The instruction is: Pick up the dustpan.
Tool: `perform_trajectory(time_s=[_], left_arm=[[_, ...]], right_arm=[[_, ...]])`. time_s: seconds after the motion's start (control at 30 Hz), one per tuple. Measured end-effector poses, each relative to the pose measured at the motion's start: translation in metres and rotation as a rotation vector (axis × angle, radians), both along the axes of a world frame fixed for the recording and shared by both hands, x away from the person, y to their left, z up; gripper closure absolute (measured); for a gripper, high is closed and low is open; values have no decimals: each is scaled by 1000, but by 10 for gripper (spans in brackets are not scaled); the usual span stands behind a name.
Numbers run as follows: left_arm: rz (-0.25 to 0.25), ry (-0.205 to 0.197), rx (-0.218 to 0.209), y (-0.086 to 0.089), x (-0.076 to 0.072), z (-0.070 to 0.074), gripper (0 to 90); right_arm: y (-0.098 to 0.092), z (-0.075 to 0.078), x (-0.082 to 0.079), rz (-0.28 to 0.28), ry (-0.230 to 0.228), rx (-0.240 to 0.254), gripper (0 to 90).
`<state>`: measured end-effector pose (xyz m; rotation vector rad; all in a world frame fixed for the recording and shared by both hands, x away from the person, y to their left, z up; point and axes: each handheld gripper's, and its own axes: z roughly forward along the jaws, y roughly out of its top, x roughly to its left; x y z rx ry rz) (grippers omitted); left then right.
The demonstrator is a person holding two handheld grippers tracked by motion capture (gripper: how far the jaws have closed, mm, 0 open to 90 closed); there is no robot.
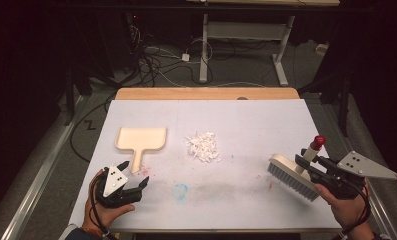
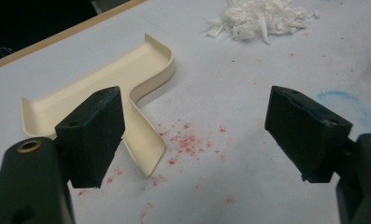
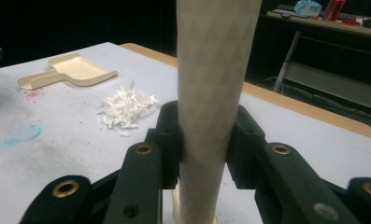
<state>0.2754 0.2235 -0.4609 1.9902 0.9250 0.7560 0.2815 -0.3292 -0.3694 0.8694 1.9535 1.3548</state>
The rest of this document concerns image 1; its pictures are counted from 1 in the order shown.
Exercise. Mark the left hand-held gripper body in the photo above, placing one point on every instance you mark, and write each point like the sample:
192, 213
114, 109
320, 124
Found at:
114, 181

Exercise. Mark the pile of white paper scraps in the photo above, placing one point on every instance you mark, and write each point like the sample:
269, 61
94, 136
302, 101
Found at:
202, 146

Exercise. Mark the white metal table frame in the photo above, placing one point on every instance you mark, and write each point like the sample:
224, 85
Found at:
204, 50

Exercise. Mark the aluminium rail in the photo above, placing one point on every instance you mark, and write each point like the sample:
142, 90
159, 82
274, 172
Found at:
382, 216
36, 186

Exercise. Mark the white table sheet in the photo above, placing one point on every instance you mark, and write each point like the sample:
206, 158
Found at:
236, 200

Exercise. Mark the black stand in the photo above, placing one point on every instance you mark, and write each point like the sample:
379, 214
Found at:
343, 110
69, 100

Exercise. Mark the cream dustpan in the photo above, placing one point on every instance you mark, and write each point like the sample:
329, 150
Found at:
141, 140

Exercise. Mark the wooden table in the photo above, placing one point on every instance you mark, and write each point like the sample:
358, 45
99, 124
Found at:
202, 94

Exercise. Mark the person's right hand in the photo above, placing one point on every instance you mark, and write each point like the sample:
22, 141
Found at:
347, 210

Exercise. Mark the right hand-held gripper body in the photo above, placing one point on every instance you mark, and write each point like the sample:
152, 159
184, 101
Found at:
342, 181

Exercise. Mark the white power adapter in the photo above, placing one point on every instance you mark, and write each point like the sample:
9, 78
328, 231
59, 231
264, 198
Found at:
185, 57

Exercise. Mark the white power strip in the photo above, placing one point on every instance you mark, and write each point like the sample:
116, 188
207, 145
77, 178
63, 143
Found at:
321, 49

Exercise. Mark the person's left hand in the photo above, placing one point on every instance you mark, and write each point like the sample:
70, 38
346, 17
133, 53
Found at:
101, 213

